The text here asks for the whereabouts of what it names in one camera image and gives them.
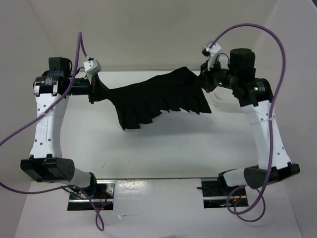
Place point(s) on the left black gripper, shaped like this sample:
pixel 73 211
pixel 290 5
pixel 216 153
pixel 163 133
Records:
pixel 96 90

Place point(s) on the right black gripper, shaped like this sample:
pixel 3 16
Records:
pixel 206 76

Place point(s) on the black pleated skirt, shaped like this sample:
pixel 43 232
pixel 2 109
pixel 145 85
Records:
pixel 140 103

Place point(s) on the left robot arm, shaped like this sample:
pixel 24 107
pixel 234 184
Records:
pixel 52 91

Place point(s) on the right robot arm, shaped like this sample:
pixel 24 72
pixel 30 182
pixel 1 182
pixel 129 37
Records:
pixel 255 97

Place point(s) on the white plastic basket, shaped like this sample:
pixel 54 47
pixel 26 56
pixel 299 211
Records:
pixel 223 99

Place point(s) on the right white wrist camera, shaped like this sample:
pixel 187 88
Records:
pixel 211 52

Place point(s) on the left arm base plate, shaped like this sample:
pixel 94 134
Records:
pixel 102 197

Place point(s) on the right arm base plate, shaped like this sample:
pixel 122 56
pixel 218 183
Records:
pixel 215 194

